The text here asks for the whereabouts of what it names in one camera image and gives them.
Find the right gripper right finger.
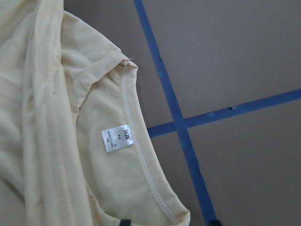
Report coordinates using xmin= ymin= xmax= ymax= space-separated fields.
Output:
xmin=208 ymin=219 xmax=222 ymax=226

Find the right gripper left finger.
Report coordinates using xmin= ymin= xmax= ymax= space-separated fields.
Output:
xmin=119 ymin=219 xmax=131 ymax=226

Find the cream long-sleeve graphic shirt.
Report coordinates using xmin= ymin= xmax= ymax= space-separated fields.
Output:
xmin=0 ymin=0 xmax=190 ymax=226

